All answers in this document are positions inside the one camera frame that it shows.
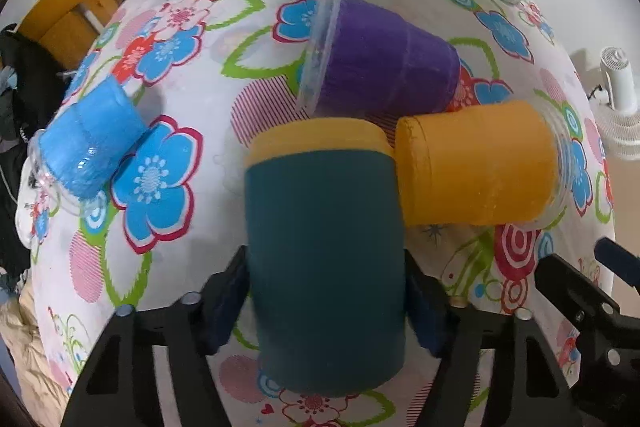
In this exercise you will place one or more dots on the floral tablecloth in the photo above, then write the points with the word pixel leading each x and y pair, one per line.
pixel 207 77

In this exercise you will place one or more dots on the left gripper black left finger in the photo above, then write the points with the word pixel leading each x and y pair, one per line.
pixel 118 387

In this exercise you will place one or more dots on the blue cup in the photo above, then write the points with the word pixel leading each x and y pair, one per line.
pixel 78 153

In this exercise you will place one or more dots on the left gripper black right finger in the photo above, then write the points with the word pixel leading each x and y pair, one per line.
pixel 527 387

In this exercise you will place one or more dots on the dark teal cup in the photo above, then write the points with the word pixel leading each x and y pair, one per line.
pixel 326 255

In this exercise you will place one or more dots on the purple cup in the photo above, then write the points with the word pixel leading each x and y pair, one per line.
pixel 363 59

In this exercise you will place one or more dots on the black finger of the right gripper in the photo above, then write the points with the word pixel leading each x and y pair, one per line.
pixel 618 260
pixel 607 386

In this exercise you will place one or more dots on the orange cup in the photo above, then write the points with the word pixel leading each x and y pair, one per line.
pixel 509 163

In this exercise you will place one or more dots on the white floor fan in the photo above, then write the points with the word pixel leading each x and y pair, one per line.
pixel 615 105

